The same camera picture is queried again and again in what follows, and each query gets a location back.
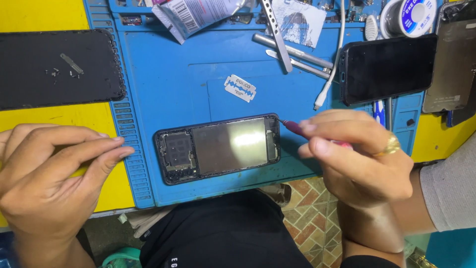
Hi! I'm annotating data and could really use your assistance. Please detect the person's right hand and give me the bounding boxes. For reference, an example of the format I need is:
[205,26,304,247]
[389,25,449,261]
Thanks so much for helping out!
[297,109,414,210]

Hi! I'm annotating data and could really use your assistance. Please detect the person's left hand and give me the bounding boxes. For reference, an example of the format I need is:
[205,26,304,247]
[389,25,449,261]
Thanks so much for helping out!
[0,124,135,243]

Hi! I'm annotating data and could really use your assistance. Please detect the purple pink precision screwdriver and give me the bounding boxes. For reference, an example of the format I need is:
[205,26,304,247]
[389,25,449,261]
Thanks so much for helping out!
[278,118,354,149]

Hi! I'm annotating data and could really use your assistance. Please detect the person's right knee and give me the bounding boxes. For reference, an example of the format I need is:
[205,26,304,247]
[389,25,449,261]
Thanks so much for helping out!
[336,201,408,268]

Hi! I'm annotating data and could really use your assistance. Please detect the grey rod tool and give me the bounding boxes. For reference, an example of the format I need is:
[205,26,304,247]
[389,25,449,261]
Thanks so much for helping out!
[385,98,393,131]

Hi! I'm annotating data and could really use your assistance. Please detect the grey sleeve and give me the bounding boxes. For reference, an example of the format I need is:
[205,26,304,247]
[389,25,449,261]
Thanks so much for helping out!
[419,132,476,233]

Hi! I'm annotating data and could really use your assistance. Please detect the green plastic object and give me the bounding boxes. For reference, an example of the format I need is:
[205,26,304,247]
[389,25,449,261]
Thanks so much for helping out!
[100,247,142,268]

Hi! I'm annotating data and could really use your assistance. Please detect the black smartphone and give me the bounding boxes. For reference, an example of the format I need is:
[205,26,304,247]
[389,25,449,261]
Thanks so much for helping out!
[338,33,439,106]

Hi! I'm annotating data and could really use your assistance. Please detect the black phone back cover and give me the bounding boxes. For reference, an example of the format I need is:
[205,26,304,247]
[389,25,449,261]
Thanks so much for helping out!
[0,29,127,111]

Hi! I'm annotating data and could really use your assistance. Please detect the cluster of tiny screws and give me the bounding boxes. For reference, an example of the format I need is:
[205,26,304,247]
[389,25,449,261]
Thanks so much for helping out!
[45,68,80,84]

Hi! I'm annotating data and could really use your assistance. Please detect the blue box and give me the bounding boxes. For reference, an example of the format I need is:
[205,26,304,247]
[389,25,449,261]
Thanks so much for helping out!
[426,229,476,268]

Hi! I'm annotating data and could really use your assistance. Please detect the thick silver metal tool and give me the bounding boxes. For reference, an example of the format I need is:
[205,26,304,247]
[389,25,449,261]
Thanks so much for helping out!
[253,33,333,71]

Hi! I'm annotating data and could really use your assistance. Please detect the grey phone display panel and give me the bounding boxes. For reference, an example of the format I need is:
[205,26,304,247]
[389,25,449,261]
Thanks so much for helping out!
[422,0,476,114]

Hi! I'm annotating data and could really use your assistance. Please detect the white oval brush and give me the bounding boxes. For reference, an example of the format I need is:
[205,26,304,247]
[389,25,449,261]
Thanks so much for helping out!
[364,14,379,41]

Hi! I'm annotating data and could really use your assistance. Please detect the silver razor blade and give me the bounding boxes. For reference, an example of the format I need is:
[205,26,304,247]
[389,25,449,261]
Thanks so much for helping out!
[224,74,257,103]

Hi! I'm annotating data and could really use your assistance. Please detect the black shorts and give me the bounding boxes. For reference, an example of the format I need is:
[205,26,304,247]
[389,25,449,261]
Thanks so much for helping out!
[139,189,400,268]

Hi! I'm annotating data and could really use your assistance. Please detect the torn white paper piece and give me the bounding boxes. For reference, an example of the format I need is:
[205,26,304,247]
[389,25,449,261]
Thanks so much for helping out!
[269,0,327,49]

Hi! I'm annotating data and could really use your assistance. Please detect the small circuit board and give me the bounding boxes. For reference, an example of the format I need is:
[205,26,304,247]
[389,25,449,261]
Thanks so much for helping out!
[346,0,372,23]

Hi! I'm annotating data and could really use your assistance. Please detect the perforated metal pry bar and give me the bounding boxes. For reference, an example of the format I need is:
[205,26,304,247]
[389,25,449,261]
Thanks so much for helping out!
[260,0,294,73]

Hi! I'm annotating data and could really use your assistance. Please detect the blue silicone repair mat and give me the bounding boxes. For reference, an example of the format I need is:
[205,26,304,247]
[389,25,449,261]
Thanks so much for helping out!
[84,0,443,209]

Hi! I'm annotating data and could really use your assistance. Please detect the grey glue tube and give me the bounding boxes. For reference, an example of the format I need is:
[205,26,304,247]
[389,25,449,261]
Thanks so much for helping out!
[152,0,257,45]

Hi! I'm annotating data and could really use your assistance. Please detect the gold finger ring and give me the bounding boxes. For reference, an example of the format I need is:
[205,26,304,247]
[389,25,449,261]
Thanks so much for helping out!
[372,133,402,157]

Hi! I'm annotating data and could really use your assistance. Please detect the blue white tool handle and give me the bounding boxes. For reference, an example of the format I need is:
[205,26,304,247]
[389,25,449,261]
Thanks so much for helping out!
[373,100,385,127]

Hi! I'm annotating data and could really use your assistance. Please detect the white charging cable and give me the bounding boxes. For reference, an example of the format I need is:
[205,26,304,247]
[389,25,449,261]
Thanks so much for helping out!
[313,0,346,111]

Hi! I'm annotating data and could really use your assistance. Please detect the small metal bracket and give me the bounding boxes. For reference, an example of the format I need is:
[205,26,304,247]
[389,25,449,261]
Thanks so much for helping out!
[60,53,85,75]

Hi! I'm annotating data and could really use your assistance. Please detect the opened black phone frame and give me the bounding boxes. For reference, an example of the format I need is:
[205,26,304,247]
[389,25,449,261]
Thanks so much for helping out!
[153,113,281,185]

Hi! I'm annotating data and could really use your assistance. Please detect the solder wire spool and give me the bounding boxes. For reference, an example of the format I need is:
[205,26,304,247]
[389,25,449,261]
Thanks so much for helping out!
[379,0,439,39]

